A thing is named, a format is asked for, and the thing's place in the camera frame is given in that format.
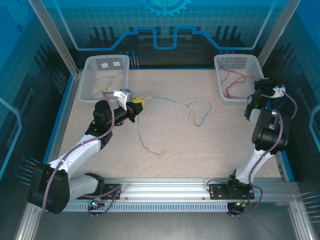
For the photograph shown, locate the long red thin cable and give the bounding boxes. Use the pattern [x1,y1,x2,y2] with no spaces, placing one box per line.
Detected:
[218,59,256,98]

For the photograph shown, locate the short red wavy cable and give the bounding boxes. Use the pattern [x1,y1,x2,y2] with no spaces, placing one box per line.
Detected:
[224,74,251,99]

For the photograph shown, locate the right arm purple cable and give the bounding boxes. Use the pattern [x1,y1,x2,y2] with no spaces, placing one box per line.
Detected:
[228,89,298,237]

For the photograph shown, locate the aluminium mounting rail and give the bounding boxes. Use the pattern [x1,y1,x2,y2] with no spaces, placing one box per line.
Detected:
[32,177,307,204]

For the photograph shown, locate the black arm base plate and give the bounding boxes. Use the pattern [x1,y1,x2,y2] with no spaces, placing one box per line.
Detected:
[208,183,255,200]
[76,183,123,200]

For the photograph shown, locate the thin black wire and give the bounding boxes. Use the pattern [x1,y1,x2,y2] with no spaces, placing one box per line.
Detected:
[206,179,227,193]

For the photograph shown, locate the slotted grey cable duct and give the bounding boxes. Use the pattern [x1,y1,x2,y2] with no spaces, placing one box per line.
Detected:
[39,202,230,213]

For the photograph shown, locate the white perforated plastic basket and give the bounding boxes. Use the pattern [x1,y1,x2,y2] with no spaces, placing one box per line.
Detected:
[213,54,265,106]

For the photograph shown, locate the white perforated basket with labels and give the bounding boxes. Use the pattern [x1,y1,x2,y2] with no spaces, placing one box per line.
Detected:
[78,54,131,105]

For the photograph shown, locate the aluminium frame post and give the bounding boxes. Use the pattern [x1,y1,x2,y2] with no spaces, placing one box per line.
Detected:
[257,0,302,67]
[27,0,80,77]

